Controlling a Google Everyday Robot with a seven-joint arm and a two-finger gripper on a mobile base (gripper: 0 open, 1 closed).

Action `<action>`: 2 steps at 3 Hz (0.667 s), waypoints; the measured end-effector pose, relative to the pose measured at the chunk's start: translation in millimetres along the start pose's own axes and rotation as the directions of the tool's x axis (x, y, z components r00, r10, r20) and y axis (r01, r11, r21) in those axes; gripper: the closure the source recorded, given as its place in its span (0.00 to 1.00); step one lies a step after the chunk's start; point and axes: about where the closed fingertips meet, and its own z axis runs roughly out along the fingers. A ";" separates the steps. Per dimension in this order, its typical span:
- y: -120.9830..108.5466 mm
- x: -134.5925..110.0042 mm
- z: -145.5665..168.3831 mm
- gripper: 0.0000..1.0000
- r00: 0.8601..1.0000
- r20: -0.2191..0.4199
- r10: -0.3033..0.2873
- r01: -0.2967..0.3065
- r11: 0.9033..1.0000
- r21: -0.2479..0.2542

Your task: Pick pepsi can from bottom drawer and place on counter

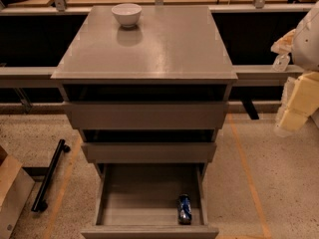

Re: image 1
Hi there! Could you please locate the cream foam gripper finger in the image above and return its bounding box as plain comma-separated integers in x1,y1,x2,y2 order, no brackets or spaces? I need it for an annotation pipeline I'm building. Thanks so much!
274,72,319,137

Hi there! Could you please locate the blue pepsi can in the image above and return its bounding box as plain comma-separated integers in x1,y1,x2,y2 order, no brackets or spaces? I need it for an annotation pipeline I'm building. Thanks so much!
177,194,192,225

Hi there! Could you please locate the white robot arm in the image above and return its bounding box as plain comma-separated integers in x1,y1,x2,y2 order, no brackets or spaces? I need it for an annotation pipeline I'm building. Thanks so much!
271,2,319,137

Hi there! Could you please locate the grey drawer cabinet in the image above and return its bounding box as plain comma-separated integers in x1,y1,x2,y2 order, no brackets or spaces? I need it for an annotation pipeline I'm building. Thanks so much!
50,5,239,239

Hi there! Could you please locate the open bottom drawer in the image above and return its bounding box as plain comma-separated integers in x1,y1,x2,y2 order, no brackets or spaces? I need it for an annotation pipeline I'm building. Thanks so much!
81,163,218,239

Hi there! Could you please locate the grey middle drawer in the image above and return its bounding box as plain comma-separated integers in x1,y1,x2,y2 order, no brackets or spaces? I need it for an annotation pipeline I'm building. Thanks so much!
82,142,216,163

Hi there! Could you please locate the grey drawer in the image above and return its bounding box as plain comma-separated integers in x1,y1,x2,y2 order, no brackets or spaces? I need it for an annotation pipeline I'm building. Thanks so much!
63,102,228,130
82,142,216,163

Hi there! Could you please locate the grey top drawer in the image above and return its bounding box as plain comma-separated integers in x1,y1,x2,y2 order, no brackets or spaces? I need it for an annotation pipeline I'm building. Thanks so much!
63,102,228,130

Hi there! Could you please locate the clear sanitizer pump bottle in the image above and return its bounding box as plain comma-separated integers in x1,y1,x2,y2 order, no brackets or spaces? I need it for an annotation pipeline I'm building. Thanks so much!
272,53,290,72

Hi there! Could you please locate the white ceramic bowl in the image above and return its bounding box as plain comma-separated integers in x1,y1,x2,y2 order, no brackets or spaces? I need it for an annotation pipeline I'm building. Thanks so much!
112,3,142,27

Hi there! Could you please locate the black metal bar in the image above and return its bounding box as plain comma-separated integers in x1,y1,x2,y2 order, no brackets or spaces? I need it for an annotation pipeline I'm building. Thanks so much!
31,139,71,212

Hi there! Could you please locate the cardboard box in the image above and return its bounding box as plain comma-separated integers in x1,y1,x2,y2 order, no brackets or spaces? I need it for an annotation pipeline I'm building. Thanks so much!
0,146,34,239

